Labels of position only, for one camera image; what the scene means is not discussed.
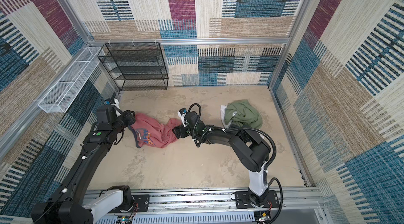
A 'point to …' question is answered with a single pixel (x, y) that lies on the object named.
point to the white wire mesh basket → (63, 93)
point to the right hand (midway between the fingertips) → (179, 129)
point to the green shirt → (242, 112)
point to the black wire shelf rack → (135, 66)
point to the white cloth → (222, 108)
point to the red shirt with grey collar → (148, 132)
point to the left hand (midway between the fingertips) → (131, 110)
